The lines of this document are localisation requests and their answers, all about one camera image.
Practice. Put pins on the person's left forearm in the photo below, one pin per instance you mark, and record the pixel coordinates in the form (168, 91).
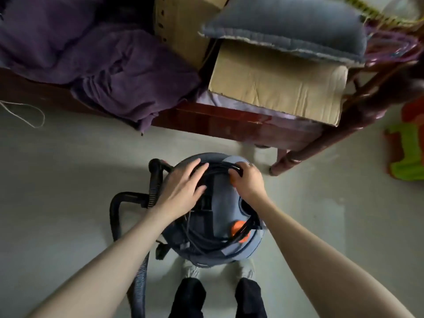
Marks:
(99, 275)

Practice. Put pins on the purple cloth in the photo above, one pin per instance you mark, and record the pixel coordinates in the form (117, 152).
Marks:
(119, 69)

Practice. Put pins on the person's black trousers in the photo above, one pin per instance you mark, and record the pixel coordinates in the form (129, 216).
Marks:
(189, 298)

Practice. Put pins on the person's right hand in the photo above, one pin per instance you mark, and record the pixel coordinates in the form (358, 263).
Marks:
(250, 185)

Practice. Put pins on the brown cardboard sheet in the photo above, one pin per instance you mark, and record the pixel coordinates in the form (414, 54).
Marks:
(278, 82)

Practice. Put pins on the grey patterned cloth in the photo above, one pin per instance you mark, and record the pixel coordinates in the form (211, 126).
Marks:
(291, 26)

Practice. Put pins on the brown cardboard box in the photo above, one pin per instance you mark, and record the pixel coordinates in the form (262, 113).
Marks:
(182, 23)

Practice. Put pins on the grey shoe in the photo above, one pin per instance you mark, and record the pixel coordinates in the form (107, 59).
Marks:
(246, 268)
(192, 269)

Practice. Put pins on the person's right forearm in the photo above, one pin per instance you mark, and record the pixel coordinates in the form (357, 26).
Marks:
(331, 275)

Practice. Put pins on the person's left hand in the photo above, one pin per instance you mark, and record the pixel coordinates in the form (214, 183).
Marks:
(177, 195)

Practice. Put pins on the grey vacuum cleaner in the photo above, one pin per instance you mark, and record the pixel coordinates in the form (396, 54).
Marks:
(222, 208)

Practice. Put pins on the dark red wooden railing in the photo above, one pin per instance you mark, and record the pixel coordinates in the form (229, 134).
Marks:
(232, 126)

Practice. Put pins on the tiled floor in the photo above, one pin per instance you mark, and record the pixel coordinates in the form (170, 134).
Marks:
(59, 195)

